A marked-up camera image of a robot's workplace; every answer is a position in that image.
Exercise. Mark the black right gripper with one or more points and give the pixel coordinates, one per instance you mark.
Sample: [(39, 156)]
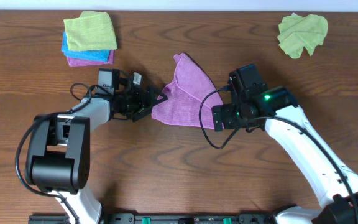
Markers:
[(227, 122)]

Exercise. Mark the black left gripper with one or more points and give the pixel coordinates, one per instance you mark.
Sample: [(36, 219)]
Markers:
[(145, 107)]

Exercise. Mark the purple microfiber cloth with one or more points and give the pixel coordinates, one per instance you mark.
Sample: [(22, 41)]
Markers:
[(191, 96)]

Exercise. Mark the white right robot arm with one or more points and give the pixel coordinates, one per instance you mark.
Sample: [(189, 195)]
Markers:
[(278, 113)]

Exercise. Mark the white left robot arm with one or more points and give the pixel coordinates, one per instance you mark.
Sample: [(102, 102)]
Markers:
[(58, 158)]

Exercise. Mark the folded blue cloth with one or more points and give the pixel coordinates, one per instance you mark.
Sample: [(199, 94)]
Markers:
[(94, 55)]

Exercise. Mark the folded purple cloth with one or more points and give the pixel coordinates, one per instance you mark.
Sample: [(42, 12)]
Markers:
[(75, 62)]

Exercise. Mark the folded lime green cloth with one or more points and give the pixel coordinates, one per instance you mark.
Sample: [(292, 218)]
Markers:
[(90, 31)]

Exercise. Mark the crumpled lime green cloth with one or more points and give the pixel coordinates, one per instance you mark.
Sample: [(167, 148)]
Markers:
[(298, 33)]

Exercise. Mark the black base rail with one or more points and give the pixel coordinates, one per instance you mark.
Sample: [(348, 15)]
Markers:
[(244, 218)]

